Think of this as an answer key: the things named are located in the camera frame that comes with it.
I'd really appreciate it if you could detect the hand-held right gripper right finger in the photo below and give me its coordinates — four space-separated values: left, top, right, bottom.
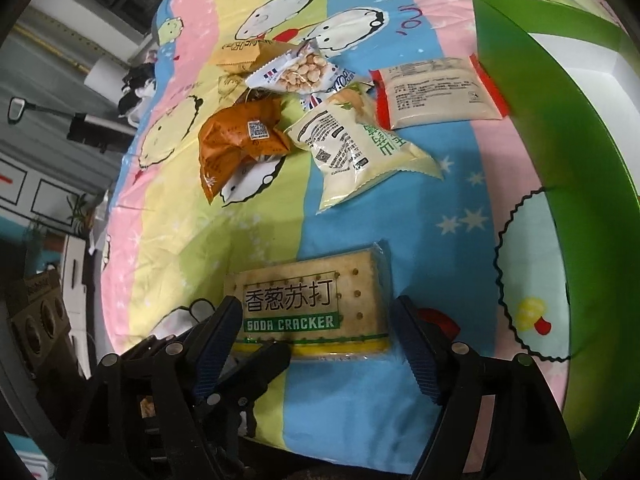
395 296 583 480

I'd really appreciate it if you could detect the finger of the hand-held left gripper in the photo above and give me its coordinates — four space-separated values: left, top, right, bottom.
202 341 292 441

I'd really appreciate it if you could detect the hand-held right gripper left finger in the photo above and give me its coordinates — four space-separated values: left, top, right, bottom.
57 296 244 480

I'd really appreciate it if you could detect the soda cracker packet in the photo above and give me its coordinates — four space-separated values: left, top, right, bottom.
222 240 396 361

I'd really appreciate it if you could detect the pale green snack packet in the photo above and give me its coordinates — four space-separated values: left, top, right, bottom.
284 87 445 216

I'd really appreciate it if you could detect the orange brown snack packet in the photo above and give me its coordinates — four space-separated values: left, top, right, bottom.
198 97 292 204

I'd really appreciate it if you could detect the green cardboard box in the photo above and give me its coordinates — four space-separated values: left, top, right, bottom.
471 0 640 476

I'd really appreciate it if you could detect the white corn snack packet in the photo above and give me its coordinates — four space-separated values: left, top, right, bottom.
245 42 373 111

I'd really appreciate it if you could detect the printed cartoon blanket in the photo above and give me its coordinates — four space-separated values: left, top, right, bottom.
100 0 626 441

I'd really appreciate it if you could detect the white shelf unit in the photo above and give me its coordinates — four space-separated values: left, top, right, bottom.
60 232 103 311

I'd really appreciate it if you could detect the small potted plant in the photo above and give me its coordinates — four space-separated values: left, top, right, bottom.
67 195 96 233

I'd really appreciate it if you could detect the white panelled cabinet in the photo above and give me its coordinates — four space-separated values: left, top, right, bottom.
0 152 108 233

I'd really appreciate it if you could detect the black stand device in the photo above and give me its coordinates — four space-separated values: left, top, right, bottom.
67 112 133 153

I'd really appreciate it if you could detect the red-edged beige snack packet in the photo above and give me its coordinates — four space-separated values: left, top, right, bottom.
369 55 511 131

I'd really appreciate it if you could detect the shiny gold snack packet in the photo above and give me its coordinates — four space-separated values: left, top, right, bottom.
218 74 251 98

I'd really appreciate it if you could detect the black and white cloth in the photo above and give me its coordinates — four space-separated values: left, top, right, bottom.
118 62 157 123

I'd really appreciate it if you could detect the white paper roll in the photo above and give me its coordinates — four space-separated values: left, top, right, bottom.
83 56 128 98

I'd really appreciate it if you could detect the yellow snack packet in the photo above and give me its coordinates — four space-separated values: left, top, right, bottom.
207 40 296 75

